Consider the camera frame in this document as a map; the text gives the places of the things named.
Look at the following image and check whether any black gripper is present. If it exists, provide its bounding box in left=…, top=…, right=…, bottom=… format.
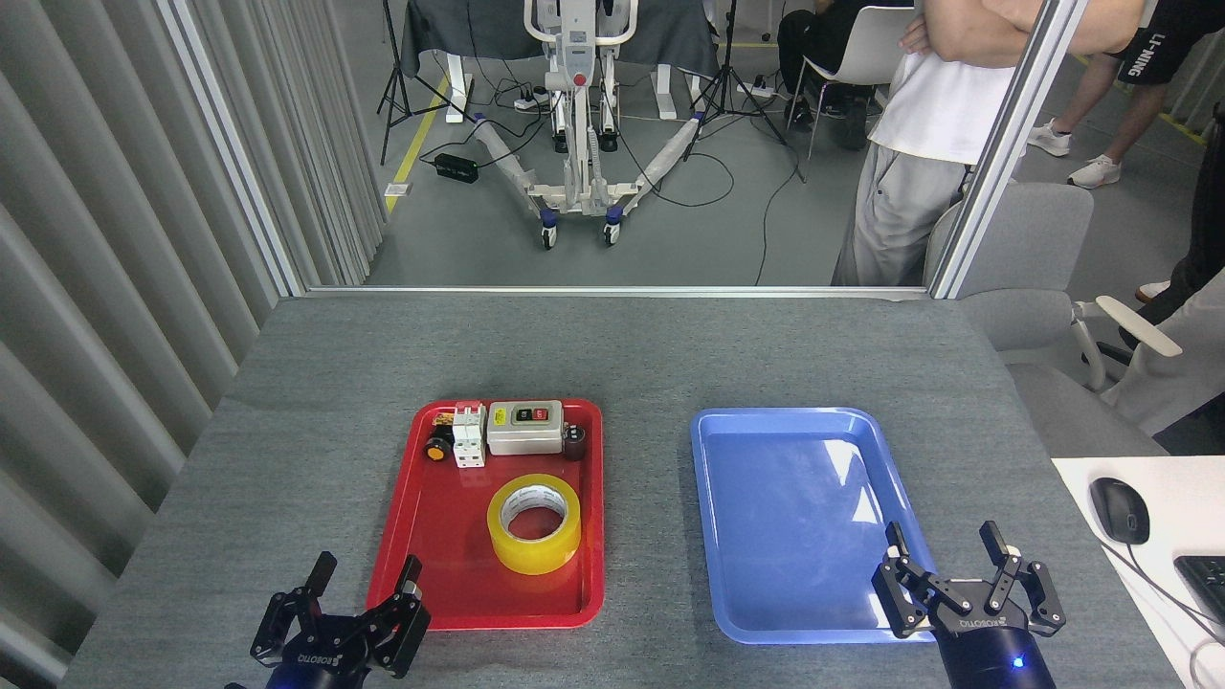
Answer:
left=251, top=552, right=432, bottom=689
left=873, top=522, right=1066, bottom=689

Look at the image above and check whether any yellow tape roll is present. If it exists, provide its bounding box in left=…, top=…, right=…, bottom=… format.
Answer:
left=487, top=474, right=582, bottom=575

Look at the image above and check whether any red plastic tray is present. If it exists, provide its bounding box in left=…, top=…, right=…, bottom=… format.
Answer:
left=367, top=398, right=605, bottom=631

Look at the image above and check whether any black computer mouse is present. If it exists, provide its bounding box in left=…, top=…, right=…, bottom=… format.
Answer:
left=1089, top=477, right=1150, bottom=546

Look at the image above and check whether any blue plastic tray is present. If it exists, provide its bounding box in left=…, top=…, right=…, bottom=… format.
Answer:
left=690, top=407, right=953, bottom=644

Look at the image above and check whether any white circuit breaker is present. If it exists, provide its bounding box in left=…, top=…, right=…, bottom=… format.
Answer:
left=453, top=402, right=487, bottom=469

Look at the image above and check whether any white desk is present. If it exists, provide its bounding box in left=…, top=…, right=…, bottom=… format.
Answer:
left=1051, top=456, right=1225, bottom=689

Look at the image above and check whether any black keyboard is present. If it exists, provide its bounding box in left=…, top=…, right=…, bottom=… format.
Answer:
left=1173, top=555, right=1225, bottom=623

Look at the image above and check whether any black chair base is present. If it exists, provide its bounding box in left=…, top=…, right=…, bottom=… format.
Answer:
left=1081, top=325, right=1140, bottom=369

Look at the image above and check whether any grey office chair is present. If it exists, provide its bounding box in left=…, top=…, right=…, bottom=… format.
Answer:
left=924, top=182, right=1188, bottom=460

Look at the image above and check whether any person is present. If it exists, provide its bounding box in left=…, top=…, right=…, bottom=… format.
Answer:
left=777, top=0, right=915, bottom=130
left=1029, top=0, right=1225, bottom=189
left=831, top=0, right=1149, bottom=288
left=1101, top=100, right=1225, bottom=436

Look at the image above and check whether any white plastic chair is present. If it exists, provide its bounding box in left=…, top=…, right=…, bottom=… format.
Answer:
left=799, top=5, right=920, bottom=159

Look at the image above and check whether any black tripod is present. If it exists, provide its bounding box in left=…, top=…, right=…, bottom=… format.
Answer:
left=684, top=0, right=807, bottom=183
left=376, top=0, right=477, bottom=166

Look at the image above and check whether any table with dark cloth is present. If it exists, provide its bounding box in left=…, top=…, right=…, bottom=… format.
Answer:
left=400, top=0, right=721, bottom=123

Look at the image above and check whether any white stand on wheels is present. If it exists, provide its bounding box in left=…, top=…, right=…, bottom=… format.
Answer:
left=472, top=0, right=709, bottom=250

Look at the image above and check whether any black mouse cable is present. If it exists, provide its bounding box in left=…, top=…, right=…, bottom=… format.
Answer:
left=1101, top=541, right=1225, bottom=644

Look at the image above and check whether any grey push button switch box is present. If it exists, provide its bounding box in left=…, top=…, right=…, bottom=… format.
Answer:
left=486, top=400, right=565, bottom=456

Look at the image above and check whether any black floor cable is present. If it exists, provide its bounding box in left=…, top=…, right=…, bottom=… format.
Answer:
left=754, top=163, right=801, bottom=286
left=612, top=124, right=736, bottom=209

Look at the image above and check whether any silver frame rail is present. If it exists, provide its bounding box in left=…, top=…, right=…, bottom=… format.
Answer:
left=304, top=284, right=929, bottom=300

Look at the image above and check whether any silver frame post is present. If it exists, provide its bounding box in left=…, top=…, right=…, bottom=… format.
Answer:
left=928, top=0, right=1092, bottom=300
left=158, top=0, right=307, bottom=298

